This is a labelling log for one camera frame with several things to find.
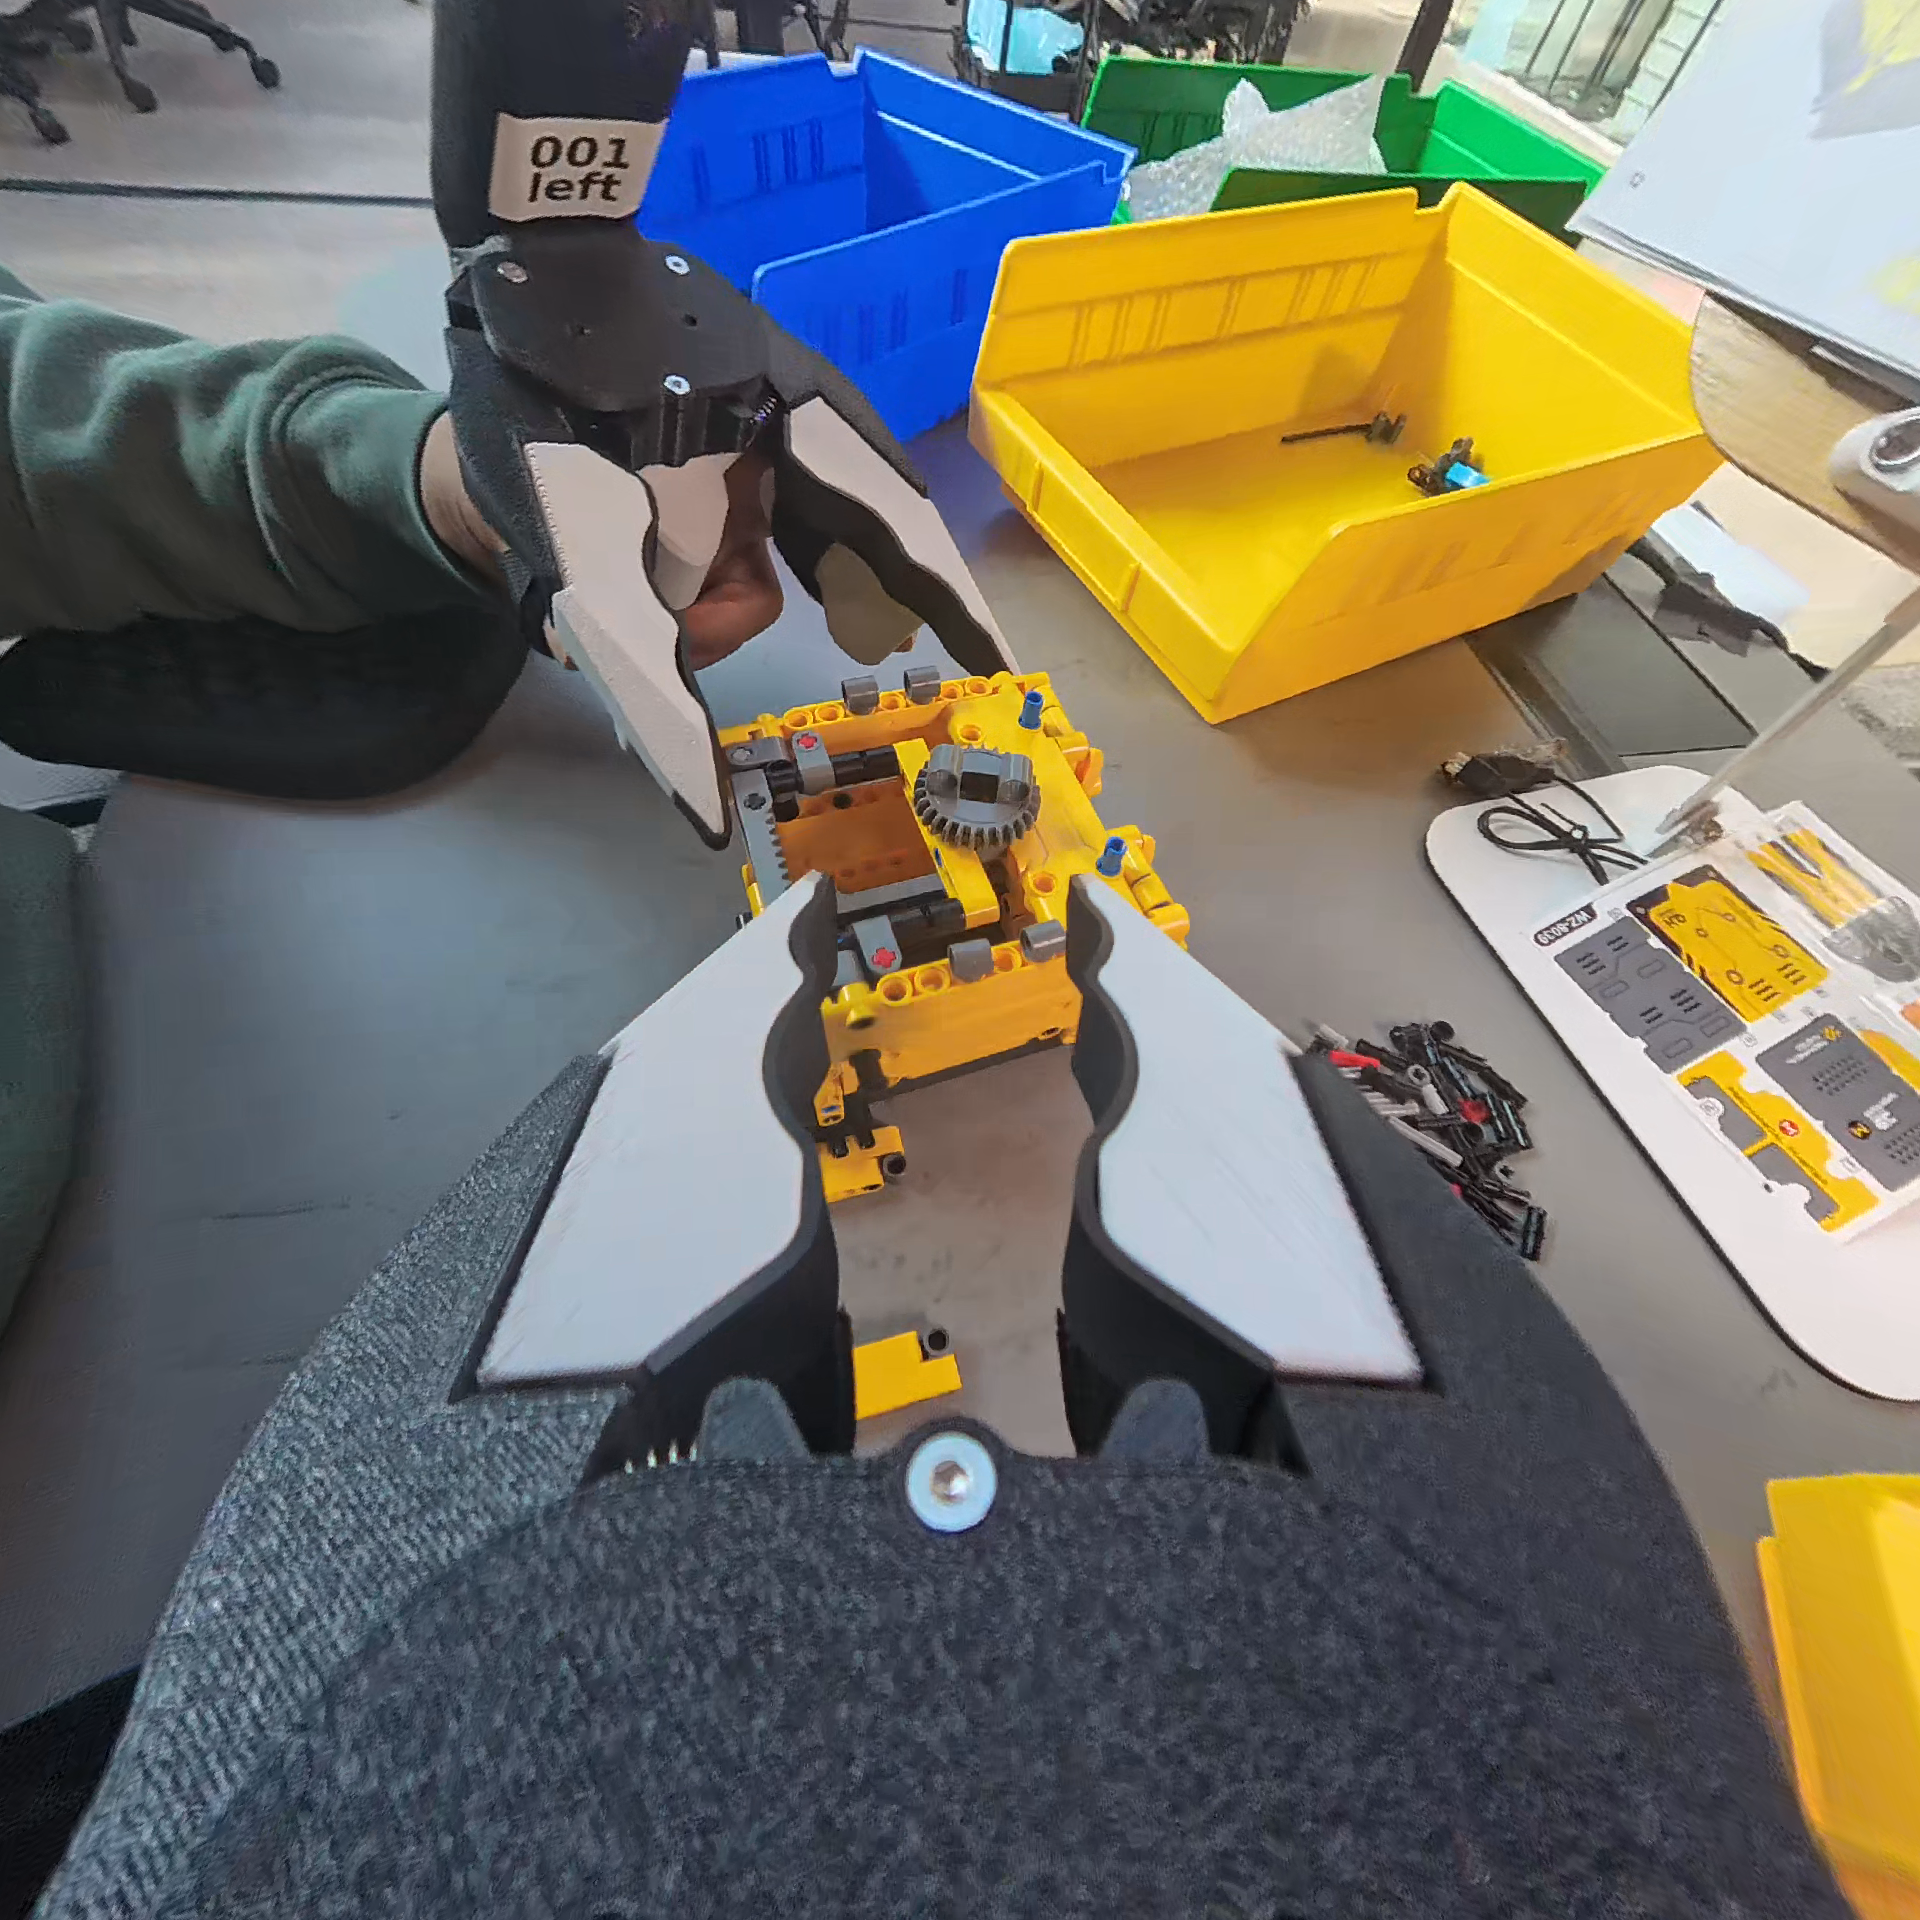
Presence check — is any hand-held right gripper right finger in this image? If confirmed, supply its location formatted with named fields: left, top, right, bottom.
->
left=1057, top=874, right=1427, bottom=1464

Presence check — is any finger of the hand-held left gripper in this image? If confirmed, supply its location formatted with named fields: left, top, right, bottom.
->
left=522, top=438, right=740, bottom=852
left=772, top=395, right=1026, bottom=679

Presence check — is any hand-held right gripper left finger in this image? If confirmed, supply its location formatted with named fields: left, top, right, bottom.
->
left=475, top=874, right=853, bottom=1457

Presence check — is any yellow lego beam assembly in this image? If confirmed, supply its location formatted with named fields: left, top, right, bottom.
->
left=853, top=1323, right=968, bottom=1424

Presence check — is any yellow black lego truck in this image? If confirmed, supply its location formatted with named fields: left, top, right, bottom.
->
left=718, top=665, right=1200, bottom=1206

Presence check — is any pile of small lego parts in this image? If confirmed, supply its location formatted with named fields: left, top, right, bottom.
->
left=1304, top=1020, right=1550, bottom=1260

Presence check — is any printed lego leaflet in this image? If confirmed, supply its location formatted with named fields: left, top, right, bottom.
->
left=1533, top=802, right=1920, bottom=1239

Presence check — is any lego instruction booklet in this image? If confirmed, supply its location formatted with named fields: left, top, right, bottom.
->
left=1567, top=0, right=1920, bottom=378

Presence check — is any person's left hand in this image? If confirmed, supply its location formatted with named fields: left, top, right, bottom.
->
left=418, top=412, right=783, bottom=672

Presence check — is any blue plastic bin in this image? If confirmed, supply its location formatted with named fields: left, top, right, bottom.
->
left=637, top=48, right=1141, bottom=444

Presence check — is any white board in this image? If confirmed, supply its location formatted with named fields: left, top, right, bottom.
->
left=1424, top=765, right=1920, bottom=1405

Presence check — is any yellow plastic bin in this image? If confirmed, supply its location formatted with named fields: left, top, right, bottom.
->
left=1754, top=1471, right=1920, bottom=1920
left=968, top=178, right=1729, bottom=726

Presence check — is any clear bubble wrap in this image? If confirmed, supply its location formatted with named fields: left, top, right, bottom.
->
left=1128, top=76, right=1387, bottom=226

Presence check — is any black office chair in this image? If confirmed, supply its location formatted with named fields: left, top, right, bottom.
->
left=0, top=0, right=280, bottom=148

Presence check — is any green plastic bin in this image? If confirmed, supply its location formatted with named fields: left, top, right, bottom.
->
left=1082, top=54, right=1608, bottom=241

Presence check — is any black cable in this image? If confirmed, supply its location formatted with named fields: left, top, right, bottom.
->
left=1440, top=740, right=1654, bottom=888

